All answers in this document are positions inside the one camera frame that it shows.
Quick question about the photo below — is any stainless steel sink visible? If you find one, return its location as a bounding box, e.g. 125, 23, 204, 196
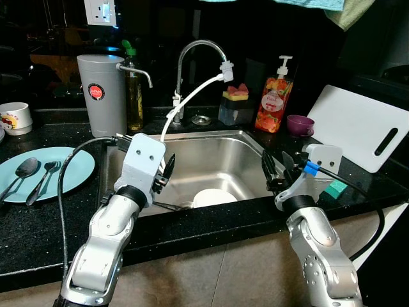
99, 130, 275, 215

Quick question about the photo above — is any grey water filter canister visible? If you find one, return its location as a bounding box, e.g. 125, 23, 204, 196
77, 54, 154, 138

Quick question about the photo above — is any dark sponge holder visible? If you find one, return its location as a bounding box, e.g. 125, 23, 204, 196
219, 98, 251, 127

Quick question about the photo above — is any olive hanging towel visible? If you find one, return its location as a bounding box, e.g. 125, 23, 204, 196
326, 0, 378, 31

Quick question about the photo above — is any silver fork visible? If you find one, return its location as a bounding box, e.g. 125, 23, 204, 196
26, 161, 63, 207

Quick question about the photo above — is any white wall socket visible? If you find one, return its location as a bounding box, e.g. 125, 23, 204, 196
84, 0, 118, 26

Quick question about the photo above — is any white bowl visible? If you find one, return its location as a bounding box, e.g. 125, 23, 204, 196
192, 188, 238, 209

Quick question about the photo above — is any green capped oil bottle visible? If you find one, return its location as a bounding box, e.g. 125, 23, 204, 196
121, 40, 145, 132

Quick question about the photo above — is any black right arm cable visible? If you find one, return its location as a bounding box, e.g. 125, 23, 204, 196
291, 152, 386, 262

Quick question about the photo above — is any teal hanging towel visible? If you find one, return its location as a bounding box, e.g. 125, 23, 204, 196
198, 0, 346, 12

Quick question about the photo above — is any chrome gooseneck faucet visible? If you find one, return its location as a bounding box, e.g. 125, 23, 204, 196
173, 40, 234, 124

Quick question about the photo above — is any green wavy sponge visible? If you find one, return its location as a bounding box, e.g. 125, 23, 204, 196
323, 180, 349, 199

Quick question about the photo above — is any orange pump soap bottle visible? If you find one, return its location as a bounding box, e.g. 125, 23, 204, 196
254, 56, 295, 134

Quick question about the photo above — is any white printed mug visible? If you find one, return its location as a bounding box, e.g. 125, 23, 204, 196
0, 102, 34, 136

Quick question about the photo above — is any white faucet diverter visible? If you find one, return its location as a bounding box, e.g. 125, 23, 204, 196
219, 61, 235, 83

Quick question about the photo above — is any teal plate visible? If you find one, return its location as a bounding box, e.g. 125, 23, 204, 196
0, 147, 95, 203

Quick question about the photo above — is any white cutting board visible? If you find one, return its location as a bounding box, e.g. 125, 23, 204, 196
307, 85, 409, 173

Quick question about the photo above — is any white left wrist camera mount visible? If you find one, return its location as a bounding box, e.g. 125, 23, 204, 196
114, 133, 167, 207

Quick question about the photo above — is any blue cable tape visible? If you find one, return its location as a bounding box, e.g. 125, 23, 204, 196
304, 161, 320, 177

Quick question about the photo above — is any thin metal utensil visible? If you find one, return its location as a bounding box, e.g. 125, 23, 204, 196
152, 200, 192, 212

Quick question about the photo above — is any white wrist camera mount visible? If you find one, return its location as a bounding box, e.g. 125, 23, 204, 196
276, 144, 344, 209
114, 133, 167, 207

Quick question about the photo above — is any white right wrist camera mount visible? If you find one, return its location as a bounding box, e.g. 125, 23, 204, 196
276, 144, 344, 209

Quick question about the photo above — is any red and yellow sponge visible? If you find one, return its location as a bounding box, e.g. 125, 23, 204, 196
224, 83, 249, 102

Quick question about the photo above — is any purple cup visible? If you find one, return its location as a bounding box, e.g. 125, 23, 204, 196
286, 114, 315, 137

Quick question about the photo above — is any white water hose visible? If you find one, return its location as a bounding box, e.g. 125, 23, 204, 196
121, 74, 224, 173

